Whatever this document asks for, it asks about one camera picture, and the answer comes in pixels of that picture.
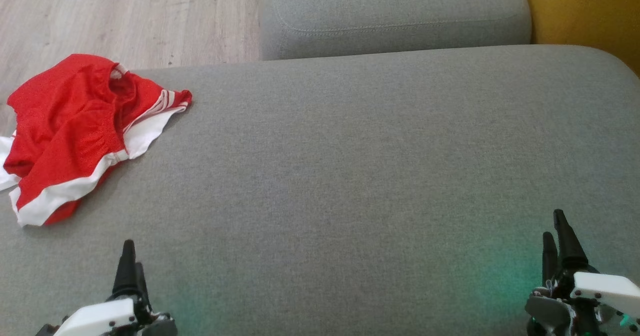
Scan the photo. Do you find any large grey sofa seat cushion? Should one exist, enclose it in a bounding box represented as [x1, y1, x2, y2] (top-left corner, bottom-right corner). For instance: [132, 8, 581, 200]
[0, 45, 640, 336]

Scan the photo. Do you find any yellow sofa back cushion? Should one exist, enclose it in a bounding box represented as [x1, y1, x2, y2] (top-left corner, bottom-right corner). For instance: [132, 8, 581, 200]
[517, 0, 640, 78]

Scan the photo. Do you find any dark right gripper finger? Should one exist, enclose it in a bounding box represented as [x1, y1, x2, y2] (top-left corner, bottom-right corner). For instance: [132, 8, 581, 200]
[553, 209, 589, 272]
[542, 232, 559, 285]

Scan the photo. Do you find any red shirt with white sleeves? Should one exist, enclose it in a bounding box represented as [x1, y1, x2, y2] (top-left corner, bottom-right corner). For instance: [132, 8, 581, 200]
[0, 54, 193, 192]

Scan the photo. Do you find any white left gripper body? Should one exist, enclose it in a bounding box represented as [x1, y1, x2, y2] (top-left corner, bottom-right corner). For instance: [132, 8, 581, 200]
[52, 298, 178, 336]

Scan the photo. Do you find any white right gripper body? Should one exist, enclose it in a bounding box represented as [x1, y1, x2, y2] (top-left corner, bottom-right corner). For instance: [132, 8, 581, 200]
[525, 266, 640, 336]

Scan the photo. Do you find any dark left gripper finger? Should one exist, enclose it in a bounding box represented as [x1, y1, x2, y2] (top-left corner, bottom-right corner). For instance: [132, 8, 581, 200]
[136, 262, 153, 321]
[112, 239, 137, 299]

